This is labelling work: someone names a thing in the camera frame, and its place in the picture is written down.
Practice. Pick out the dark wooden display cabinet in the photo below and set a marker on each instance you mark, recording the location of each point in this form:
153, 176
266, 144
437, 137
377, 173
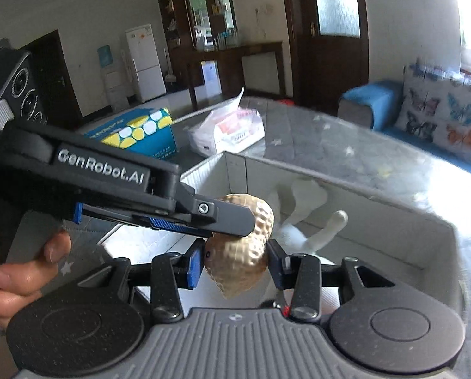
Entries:
231, 69

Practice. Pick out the white water dispenser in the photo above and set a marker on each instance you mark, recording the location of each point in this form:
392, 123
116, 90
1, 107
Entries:
110, 83

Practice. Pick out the black and white cardboard box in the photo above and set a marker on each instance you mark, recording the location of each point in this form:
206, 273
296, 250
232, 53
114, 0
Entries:
377, 225

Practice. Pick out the dark interior door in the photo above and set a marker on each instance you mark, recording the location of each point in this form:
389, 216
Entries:
57, 79

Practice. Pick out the person's left hand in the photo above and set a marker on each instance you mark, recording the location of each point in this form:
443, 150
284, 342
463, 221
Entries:
18, 280

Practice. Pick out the grey star-print desktop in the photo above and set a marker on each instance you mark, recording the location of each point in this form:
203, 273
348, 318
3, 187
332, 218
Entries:
338, 142

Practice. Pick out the blue sofa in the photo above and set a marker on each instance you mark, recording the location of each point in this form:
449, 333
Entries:
362, 102

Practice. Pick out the butterfly print pillow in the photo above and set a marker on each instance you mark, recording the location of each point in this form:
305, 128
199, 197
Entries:
441, 118

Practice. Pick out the pale grey plush toy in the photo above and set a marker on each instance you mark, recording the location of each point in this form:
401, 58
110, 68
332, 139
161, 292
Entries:
303, 197

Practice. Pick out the white refrigerator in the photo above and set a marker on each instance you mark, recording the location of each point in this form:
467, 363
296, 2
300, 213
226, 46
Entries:
144, 67

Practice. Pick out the blue and yellow tissue box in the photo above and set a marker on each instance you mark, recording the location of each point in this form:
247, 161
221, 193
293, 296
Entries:
156, 142

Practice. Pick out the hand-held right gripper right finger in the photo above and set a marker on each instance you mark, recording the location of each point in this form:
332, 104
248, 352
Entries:
275, 270

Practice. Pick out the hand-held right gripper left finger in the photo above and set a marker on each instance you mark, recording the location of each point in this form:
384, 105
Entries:
195, 269

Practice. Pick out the beige textured toy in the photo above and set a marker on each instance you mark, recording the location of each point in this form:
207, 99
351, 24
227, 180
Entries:
243, 262

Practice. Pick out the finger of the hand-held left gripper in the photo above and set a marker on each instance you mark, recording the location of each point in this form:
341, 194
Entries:
223, 215
166, 223

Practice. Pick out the wooden door with frosted glass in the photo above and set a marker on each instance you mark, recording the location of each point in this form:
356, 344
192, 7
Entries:
298, 47

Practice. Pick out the white plastic bag package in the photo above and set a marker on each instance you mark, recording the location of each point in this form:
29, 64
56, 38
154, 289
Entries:
227, 131

